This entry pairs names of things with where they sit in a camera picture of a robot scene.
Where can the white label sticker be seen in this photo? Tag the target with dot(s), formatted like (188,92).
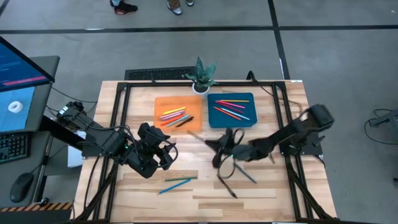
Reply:
(296,81)

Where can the black grip ballpoint pen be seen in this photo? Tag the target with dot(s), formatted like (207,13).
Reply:
(227,186)

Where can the light blue pencil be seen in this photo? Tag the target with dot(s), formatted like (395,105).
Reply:
(174,186)

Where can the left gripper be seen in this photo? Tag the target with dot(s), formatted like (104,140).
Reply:
(152,137)

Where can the black keyboard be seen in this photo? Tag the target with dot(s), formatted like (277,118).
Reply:
(14,147)

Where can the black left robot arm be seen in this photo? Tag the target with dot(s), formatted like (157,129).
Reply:
(105,143)

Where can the black floor mat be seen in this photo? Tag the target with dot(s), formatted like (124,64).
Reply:
(155,74)

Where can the monitor with dark blue screen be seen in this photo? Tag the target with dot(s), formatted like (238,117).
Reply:
(18,68)

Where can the red pencil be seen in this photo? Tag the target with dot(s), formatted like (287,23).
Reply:
(231,108)

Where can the light blue pen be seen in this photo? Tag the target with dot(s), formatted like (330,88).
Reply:
(178,120)

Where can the orange pencil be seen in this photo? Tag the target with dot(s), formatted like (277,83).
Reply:
(227,113)

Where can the grey floor stand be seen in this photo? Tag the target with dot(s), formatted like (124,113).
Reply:
(385,119)

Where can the green pencil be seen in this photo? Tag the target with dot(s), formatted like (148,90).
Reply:
(180,179)

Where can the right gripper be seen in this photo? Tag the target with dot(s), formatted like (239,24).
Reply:
(234,146)

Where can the snake plant in white pot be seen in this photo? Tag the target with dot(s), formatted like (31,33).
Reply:
(202,79)

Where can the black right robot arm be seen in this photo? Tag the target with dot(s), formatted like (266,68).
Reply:
(295,133)

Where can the slim black pen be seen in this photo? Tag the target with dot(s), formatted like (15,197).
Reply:
(184,121)

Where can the pink pencil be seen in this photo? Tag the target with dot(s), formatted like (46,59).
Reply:
(230,104)

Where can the purple pen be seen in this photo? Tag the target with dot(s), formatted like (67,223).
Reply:
(171,117)

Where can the black computer mouse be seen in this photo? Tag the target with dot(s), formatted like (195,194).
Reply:
(21,186)

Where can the person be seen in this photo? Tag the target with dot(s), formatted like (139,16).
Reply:
(174,8)
(124,7)

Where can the white pencil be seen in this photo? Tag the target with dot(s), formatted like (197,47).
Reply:
(234,114)

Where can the yellow highlighter pen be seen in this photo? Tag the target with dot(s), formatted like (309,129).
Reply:
(174,110)

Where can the grey desk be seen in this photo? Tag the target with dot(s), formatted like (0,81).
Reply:
(6,177)

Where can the blue plastic tray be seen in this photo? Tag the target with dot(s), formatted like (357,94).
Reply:
(248,123)

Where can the dark blue pencil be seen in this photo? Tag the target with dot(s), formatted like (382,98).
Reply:
(245,173)

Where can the black metal table frame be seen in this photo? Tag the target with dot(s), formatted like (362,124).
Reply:
(155,83)

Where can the monitor with light blue picture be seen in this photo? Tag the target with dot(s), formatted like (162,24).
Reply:
(12,121)

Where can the black yellow hazard-striped panel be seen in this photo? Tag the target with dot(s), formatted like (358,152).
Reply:
(31,216)

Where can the orange plastic tray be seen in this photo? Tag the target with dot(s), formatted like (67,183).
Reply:
(194,105)

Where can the yellow pencil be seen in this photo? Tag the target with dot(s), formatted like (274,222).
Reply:
(234,101)

